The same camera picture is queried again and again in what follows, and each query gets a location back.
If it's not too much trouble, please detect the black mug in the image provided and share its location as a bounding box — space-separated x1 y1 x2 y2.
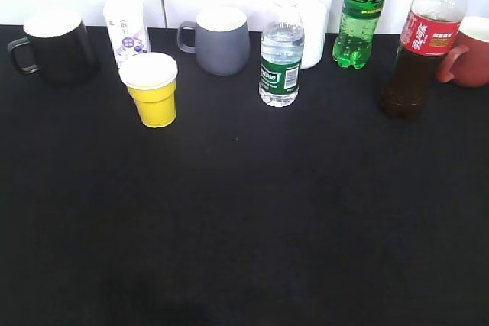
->
7 9 99 86

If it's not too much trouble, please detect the white mug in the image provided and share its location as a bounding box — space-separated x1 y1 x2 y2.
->
298 0 328 69

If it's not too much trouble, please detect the red brown mug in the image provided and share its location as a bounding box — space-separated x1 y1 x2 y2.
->
436 16 488 88

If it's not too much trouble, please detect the green sprite bottle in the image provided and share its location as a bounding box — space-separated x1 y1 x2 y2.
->
332 0 385 69

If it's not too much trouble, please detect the yellow paper cup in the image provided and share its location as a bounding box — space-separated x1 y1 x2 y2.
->
118 52 178 128

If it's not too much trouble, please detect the cola bottle red label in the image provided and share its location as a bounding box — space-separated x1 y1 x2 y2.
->
380 0 468 118

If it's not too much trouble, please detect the grey mug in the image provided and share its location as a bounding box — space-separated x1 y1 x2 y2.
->
176 6 251 76

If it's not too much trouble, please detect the clear water bottle green label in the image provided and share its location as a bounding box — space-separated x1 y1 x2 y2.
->
259 0 305 108

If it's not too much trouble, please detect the white purple yogurt bottle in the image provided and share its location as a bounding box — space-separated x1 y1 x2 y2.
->
103 0 151 68

